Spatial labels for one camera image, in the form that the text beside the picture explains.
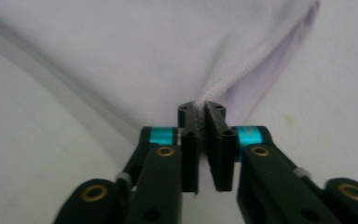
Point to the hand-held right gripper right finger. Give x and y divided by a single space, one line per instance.
222 155

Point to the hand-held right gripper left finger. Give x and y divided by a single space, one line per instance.
189 155

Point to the lilac patterned towel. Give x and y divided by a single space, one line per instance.
136 46

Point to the white foam mat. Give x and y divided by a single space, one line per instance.
323 93

